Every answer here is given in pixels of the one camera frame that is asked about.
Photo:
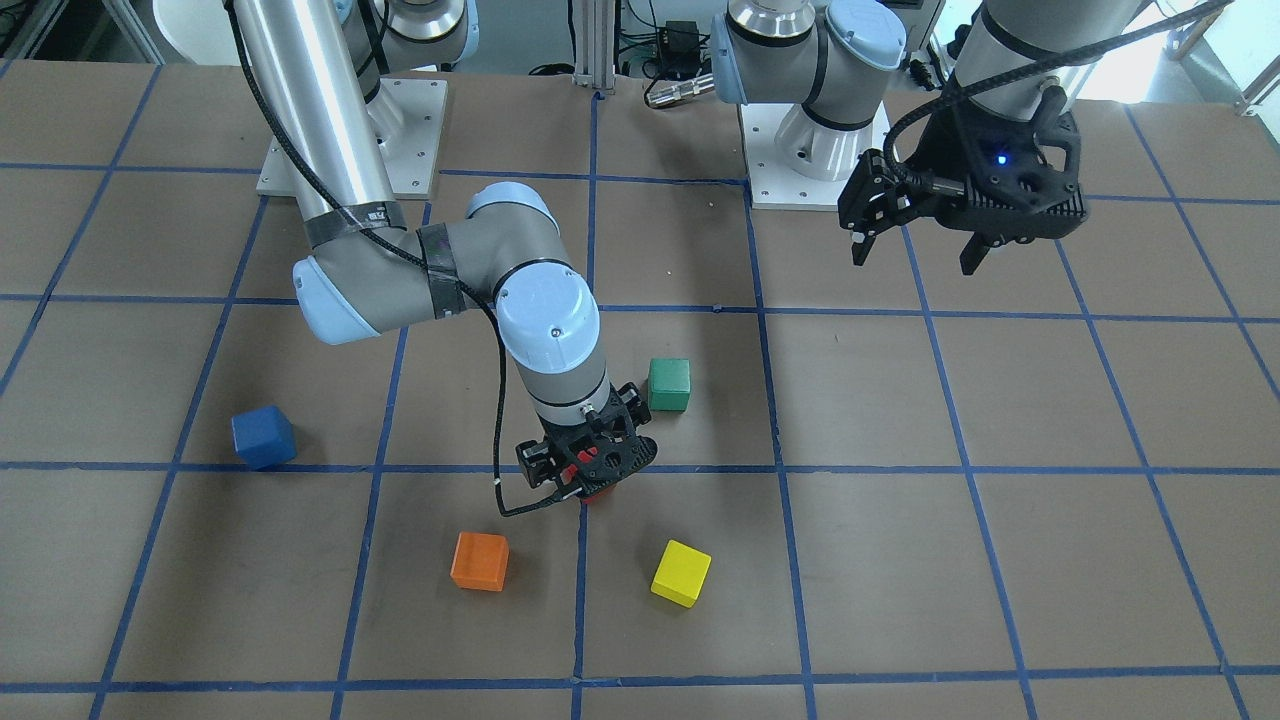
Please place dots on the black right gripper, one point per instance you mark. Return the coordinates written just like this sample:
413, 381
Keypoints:
537, 460

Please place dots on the green wooden block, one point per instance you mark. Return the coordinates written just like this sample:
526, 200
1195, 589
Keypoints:
669, 384

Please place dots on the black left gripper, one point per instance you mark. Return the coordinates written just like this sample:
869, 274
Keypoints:
943, 139

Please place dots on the blue wooden block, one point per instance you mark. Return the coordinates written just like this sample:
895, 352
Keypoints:
263, 437

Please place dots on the yellow wooden block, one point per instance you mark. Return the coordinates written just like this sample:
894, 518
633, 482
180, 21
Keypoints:
681, 574

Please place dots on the orange wooden block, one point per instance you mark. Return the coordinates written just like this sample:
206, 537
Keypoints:
480, 561

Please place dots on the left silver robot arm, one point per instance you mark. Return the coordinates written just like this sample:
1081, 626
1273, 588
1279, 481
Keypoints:
835, 61

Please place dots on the red wooden block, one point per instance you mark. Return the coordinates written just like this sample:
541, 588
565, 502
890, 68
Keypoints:
591, 488

